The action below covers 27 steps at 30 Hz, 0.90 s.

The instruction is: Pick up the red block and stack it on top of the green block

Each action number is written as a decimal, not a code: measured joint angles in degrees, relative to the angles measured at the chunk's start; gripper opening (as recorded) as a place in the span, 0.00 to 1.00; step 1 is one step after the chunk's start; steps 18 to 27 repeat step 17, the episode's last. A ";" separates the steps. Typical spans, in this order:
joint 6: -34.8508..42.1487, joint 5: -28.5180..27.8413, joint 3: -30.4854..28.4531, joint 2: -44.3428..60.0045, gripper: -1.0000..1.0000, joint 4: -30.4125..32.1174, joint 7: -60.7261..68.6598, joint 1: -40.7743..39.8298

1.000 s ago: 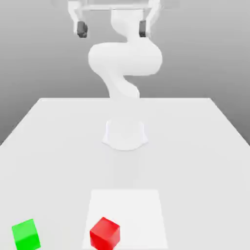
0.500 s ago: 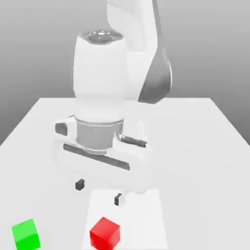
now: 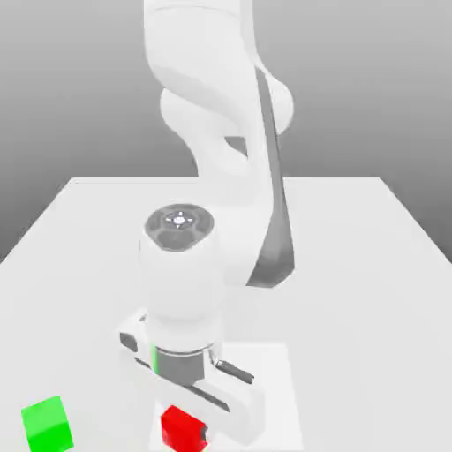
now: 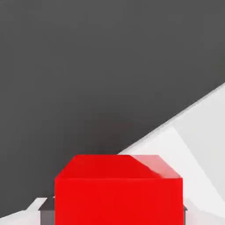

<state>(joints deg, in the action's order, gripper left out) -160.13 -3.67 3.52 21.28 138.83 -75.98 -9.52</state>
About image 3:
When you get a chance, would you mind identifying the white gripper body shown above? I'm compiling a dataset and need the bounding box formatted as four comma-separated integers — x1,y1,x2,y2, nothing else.
118,350,267,448

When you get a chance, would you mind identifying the small red cube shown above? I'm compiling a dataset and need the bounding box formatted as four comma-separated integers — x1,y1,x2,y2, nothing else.
160,404,209,452

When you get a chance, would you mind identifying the small green cube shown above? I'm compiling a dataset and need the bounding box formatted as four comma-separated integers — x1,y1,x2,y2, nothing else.
20,395,75,452

